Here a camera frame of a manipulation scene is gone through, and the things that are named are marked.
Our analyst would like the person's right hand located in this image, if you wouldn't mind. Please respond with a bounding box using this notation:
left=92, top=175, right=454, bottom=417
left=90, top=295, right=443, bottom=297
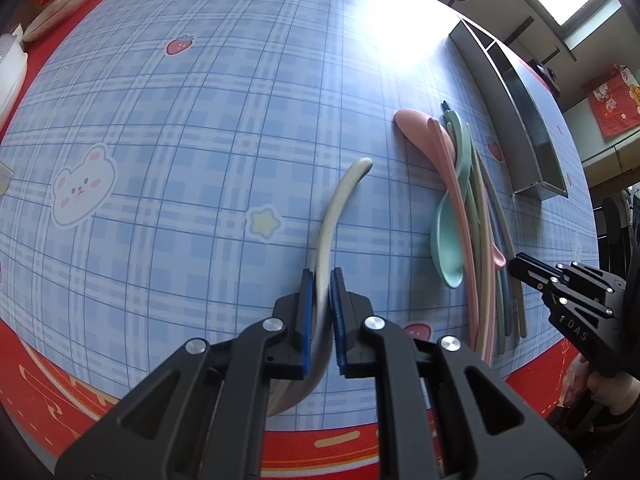
left=561, top=355, right=627, bottom=422

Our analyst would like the person's right forearm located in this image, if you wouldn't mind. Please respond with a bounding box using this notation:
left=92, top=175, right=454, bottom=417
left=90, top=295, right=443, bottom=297
left=590, top=402, right=640, bottom=443

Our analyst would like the metal utensil box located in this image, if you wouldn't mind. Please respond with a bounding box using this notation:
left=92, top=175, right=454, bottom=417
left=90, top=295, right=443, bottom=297
left=448, top=16, right=569, bottom=201

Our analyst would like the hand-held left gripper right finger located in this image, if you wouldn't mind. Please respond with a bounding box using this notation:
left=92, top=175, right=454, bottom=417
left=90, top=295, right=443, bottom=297
left=330, top=267, right=586, bottom=480

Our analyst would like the red wall poster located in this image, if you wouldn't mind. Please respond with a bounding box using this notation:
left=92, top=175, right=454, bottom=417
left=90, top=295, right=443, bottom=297
left=582, top=62, right=640, bottom=138

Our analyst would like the pink spoon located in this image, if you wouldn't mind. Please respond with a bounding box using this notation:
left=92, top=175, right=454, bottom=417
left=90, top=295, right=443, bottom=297
left=394, top=109, right=507, bottom=269

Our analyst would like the beige spoon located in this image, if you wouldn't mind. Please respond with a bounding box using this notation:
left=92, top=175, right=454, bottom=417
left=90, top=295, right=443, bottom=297
left=267, top=157, right=375, bottom=417

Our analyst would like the white bowl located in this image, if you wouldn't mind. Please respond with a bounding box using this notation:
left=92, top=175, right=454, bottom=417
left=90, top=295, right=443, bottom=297
left=22, top=0, right=108, bottom=43

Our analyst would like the blue plaid table mat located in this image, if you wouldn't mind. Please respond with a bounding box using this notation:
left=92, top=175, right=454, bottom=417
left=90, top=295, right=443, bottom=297
left=0, top=0, right=601, bottom=433

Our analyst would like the black chair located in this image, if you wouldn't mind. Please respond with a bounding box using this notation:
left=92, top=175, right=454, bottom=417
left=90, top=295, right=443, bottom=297
left=600, top=195, right=640, bottom=281

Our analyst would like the red tablecloth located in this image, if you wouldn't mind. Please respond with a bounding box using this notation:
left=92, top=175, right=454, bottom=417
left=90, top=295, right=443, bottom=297
left=0, top=0, right=616, bottom=480

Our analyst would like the teal green spoon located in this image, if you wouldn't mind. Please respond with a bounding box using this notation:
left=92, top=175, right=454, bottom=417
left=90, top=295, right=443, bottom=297
left=431, top=180, right=473, bottom=289

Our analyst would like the white plastic container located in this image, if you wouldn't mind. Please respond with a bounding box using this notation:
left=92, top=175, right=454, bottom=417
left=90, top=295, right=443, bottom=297
left=0, top=25, right=28, bottom=131

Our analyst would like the pale green spoon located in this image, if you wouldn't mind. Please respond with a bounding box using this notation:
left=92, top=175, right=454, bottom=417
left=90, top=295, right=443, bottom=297
left=445, top=110, right=476, bottom=191

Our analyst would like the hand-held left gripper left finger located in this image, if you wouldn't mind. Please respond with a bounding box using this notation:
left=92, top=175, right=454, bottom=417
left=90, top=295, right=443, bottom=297
left=55, top=269, right=316, bottom=480

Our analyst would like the small black device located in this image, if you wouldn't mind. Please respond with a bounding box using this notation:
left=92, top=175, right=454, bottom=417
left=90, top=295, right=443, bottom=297
left=539, top=62, right=562, bottom=93

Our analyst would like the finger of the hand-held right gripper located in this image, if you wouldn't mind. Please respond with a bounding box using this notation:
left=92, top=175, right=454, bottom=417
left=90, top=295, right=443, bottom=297
left=509, top=260, right=551, bottom=306
left=518, top=253, right=571, bottom=283

